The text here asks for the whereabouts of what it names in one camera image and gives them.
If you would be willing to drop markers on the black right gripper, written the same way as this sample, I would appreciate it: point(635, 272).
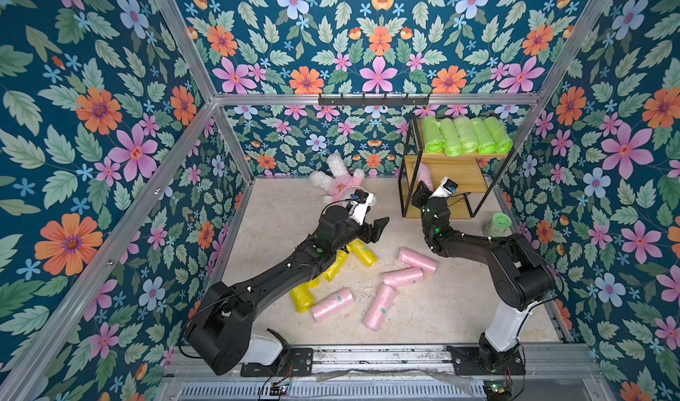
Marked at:
point(425, 198)

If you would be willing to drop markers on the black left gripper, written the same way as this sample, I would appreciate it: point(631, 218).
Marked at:
point(373, 233)

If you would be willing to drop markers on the green trash bag roll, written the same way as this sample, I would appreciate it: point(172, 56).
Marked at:
point(433, 139)
point(486, 143)
point(499, 134)
point(466, 134)
point(452, 143)

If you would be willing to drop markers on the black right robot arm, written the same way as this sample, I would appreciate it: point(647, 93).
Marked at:
point(520, 277)

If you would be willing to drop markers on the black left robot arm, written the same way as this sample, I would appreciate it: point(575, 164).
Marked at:
point(220, 330)

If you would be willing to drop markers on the yellow trash bag roll right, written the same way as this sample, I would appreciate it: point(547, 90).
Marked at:
point(363, 253)

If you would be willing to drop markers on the yellow trash bag roll middle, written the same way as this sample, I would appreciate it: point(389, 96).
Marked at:
point(330, 274)

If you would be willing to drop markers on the yellow trash bag roll large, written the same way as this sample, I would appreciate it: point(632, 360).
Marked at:
point(302, 296)

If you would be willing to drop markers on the white plush bunny pink shirt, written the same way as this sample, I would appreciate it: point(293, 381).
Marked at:
point(340, 184)

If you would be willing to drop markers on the upper green lidded jar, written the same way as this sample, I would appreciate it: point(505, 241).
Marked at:
point(499, 224)

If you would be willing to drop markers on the green circuit board right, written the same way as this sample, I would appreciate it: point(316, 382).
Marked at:
point(497, 391)

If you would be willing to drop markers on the green circuit board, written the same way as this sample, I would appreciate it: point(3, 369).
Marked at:
point(279, 390)
point(497, 391)

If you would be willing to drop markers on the green circuit board left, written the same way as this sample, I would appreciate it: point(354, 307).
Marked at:
point(279, 390)

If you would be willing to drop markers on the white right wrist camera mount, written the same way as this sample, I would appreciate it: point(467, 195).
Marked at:
point(447, 189)

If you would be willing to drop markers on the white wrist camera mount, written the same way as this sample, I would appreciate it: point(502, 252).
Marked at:
point(359, 204)
point(447, 189)

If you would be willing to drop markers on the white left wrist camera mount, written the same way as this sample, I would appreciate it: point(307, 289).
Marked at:
point(359, 204)

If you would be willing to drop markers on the wooden shelf black metal frame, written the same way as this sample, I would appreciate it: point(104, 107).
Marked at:
point(473, 186)

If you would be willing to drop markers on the black hook rail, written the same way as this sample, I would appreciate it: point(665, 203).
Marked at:
point(362, 100)

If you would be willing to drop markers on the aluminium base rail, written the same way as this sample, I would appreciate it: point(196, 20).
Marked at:
point(543, 371)

